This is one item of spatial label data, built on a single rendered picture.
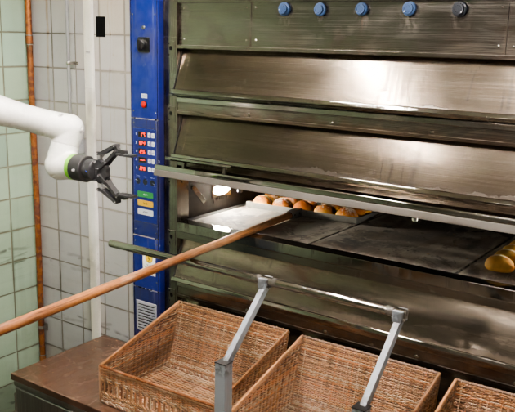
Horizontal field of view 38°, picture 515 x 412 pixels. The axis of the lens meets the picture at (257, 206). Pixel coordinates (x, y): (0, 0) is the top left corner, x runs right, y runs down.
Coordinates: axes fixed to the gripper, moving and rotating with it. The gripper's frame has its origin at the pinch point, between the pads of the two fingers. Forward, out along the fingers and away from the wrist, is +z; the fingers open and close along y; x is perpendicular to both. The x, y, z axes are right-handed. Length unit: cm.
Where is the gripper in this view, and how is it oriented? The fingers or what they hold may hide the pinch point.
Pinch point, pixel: (132, 176)
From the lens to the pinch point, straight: 252.7
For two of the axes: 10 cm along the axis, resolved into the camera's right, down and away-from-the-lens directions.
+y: -0.2, 9.8, 2.2
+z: 8.2, 1.4, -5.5
